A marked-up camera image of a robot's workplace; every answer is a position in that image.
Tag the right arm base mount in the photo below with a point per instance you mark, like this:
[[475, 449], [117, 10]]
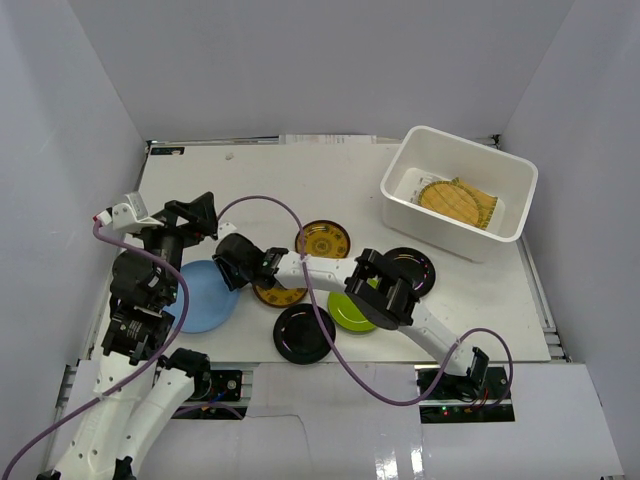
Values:
[[451, 404]]

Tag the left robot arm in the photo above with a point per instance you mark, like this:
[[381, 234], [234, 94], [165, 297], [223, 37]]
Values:
[[137, 389]]

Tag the black plate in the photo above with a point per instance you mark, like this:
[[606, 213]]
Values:
[[298, 337], [416, 265]]

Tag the green plastic plate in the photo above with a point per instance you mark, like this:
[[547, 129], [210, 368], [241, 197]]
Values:
[[347, 315]]

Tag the black plate front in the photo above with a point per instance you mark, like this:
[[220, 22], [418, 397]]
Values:
[[298, 337]]

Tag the papers at table back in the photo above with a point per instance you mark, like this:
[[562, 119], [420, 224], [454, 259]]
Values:
[[326, 139]]

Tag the yellow patterned plate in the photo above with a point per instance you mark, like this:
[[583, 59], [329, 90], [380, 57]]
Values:
[[278, 297], [324, 238]]

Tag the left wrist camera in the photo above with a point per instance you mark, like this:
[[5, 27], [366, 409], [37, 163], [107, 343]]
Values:
[[127, 215]]

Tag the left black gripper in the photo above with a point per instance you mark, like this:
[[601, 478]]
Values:
[[176, 220]]

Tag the black label sticker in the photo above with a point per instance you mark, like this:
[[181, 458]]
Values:
[[166, 151]]

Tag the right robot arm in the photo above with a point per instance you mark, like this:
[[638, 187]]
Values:
[[377, 287]]

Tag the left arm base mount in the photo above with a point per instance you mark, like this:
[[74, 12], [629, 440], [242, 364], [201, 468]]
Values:
[[216, 398]]

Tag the rectangular bamboo tray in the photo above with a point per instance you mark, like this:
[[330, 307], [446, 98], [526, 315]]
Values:
[[487, 203]]

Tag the blue plastic plate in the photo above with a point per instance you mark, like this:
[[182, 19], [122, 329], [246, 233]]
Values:
[[211, 302]]

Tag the round bamboo plate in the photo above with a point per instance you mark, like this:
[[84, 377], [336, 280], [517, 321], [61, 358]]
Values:
[[453, 201]]

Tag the white plastic bin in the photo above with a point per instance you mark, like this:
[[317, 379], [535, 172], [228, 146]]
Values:
[[429, 158]]

